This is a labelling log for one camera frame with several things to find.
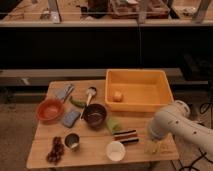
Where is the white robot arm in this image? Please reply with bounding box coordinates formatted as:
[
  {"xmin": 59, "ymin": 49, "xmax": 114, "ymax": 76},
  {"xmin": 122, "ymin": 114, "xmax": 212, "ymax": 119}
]
[{"xmin": 147, "ymin": 100, "xmax": 213, "ymax": 156}]

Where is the dark brown bowl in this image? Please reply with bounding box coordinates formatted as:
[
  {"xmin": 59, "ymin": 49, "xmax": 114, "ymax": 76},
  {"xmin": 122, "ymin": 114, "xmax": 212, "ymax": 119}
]
[{"xmin": 83, "ymin": 104, "xmax": 107, "ymax": 129}]

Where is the red bowl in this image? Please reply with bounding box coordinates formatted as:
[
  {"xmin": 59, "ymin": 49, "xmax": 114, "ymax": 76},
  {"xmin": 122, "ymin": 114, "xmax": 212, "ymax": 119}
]
[{"xmin": 36, "ymin": 99, "xmax": 64, "ymax": 122}]

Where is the white cup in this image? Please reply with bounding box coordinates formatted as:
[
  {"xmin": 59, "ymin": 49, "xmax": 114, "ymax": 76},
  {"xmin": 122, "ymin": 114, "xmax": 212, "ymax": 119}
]
[{"xmin": 106, "ymin": 141, "xmax": 126, "ymax": 162}]

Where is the green cloth toy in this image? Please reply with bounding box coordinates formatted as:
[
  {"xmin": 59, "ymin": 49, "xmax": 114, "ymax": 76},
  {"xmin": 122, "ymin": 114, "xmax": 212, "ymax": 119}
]
[{"xmin": 106, "ymin": 117, "xmax": 121, "ymax": 134}]

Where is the yellow plastic bin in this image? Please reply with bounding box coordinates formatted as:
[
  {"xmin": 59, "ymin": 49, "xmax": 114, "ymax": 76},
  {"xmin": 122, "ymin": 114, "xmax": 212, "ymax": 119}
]
[{"xmin": 105, "ymin": 69, "xmax": 174, "ymax": 112}]

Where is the small orange fruit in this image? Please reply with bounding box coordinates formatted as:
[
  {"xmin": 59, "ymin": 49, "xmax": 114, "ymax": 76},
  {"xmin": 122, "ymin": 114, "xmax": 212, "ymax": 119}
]
[{"xmin": 113, "ymin": 91, "xmax": 123, "ymax": 102}]

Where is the wooden table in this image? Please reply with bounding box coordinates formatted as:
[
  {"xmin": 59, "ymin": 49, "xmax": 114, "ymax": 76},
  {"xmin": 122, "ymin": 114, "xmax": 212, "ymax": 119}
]
[{"xmin": 26, "ymin": 79, "xmax": 180, "ymax": 170}]

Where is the small metal cup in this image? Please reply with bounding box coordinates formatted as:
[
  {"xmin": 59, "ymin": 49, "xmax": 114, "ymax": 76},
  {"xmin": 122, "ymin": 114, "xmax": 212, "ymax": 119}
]
[{"xmin": 64, "ymin": 133, "xmax": 80, "ymax": 150}]

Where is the white spoon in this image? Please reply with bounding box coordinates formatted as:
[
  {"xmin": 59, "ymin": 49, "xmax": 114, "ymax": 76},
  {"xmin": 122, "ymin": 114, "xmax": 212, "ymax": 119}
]
[{"xmin": 79, "ymin": 86, "xmax": 98, "ymax": 120}]

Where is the green pepper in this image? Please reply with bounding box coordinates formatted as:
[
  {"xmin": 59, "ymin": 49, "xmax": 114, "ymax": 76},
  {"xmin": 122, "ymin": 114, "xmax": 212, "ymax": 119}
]
[{"xmin": 69, "ymin": 96, "xmax": 86, "ymax": 108}]

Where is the blue sponge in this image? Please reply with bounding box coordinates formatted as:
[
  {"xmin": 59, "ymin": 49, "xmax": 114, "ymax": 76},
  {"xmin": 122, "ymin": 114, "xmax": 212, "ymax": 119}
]
[{"xmin": 61, "ymin": 111, "xmax": 80, "ymax": 128}]

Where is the dark grape bunch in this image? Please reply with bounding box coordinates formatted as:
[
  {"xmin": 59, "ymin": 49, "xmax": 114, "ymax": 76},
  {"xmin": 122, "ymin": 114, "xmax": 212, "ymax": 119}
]
[{"xmin": 46, "ymin": 137, "xmax": 64, "ymax": 165}]

